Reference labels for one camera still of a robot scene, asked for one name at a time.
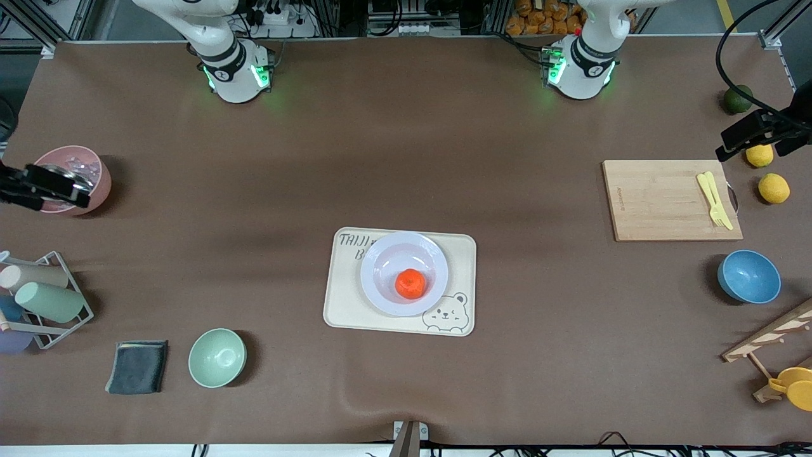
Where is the orange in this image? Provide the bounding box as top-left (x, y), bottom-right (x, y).
top-left (395, 268), bottom-right (427, 300)

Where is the yellow lemon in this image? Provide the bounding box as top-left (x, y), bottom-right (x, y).
top-left (745, 143), bottom-right (775, 168)
top-left (758, 173), bottom-right (791, 205)

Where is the dark green lime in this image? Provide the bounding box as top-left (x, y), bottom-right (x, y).
top-left (724, 84), bottom-right (755, 116)

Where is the pink bowl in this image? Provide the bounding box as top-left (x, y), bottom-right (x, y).
top-left (32, 145), bottom-right (112, 217)

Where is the yellow plastic fork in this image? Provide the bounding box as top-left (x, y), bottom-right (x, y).
top-left (696, 173), bottom-right (725, 227)
top-left (704, 171), bottom-right (735, 231)

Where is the beige cup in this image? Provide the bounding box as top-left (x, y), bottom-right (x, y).
top-left (0, 263), bottom-right (69, 293)

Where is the bamboo cutting board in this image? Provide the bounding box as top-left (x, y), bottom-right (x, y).
top-left (601, 159), bottom-right (744, 243)

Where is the mint green cup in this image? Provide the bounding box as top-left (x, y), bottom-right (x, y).
top-left (15, 281), bottom-right (86, 324)

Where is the blue bowl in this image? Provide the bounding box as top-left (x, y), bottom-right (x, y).
top-left (717, 249), bottom-right (782, 305)

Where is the purple cup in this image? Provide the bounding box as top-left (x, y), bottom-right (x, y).
top-left (0, 329), bottom-right (34, 355)

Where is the folded dark grey cloth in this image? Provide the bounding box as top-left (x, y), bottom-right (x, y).
top-left (105, 340), bottom-right (169, 395)

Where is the wooden mug rack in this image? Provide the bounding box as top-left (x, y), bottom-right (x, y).
top-left (722, 298), bottom-right (812, 404)

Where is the mint green bowl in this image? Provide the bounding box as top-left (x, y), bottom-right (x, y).
top-left (188, 328), bottom-right (247, 389)

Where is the yellow mug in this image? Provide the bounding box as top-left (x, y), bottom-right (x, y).
top-left (768, 366), bottom-right (812, 413)

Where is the orange snack bag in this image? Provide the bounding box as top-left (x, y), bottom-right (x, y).
top-left (506, 0), bottom-right (587, 36)

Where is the white power strip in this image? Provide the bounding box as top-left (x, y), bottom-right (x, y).
top-left (244, 0), bottom-right (318, 39)
top-left (370, 21), bottom-right (457, 37)

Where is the cream tray with bear print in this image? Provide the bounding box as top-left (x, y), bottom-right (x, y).
top-left (322, 227), bottom-right (477, 338)

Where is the aluminium frame rail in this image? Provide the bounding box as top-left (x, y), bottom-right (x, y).
top-left (760, 0), bottom-right (812, 50)
top-left (0, 0), bottom-right (96, 59)

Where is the white wire cup rack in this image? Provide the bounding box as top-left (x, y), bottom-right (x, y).
top-left (0, 251), bottom-right (95, 350)

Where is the metal table edge bracket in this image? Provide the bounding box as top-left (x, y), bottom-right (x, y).
top-left (393, 421), bottom-right (429, 442)

